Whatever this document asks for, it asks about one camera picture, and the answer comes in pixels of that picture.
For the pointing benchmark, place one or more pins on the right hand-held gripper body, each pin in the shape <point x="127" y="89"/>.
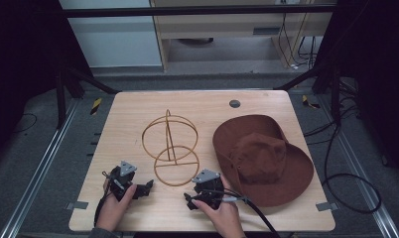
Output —
<point x="208" y="188"/>

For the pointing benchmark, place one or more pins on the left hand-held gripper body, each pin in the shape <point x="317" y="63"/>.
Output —
<point x="121" y="180"/>

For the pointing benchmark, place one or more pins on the brown wide-brim hat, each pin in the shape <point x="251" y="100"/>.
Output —
<point x="263" y="158"/>

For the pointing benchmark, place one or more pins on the person's left hand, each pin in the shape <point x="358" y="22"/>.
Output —
<point x="113" y="208"/>

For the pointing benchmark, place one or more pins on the person's right hand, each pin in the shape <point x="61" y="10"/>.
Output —
<point x="222" y="216"/>

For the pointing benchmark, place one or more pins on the yellow black striped tape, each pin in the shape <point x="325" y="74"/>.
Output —
<point x="308" y="101"/>
<point x="96" y="106"/>

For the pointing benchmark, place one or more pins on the grey table grommet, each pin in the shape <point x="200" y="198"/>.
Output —
<point x="234" y="103"/>

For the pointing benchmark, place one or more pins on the white cabinet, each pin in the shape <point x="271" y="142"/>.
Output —
<point x="114" y="39"/>

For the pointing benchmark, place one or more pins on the black curtain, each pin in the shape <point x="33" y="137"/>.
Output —
<point x="22" y="66"/>
<point x="379" y="66"/>

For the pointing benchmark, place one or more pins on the grey table bracket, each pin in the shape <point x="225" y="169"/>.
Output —
<point x="326" y="207"/>
<point x="77" y="205"/>

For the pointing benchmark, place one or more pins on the aluminium floor rail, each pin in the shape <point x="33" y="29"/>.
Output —
<point x="38" y="172"/>
<point x="359" y="172"/>

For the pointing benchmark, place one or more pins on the black frame leg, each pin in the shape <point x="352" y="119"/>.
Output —
<point x="88" y="79"/>
<point x="320" y="74"/>

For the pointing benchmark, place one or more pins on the black horizontal frame bar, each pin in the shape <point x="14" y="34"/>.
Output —
<point x="187" y="11"/>

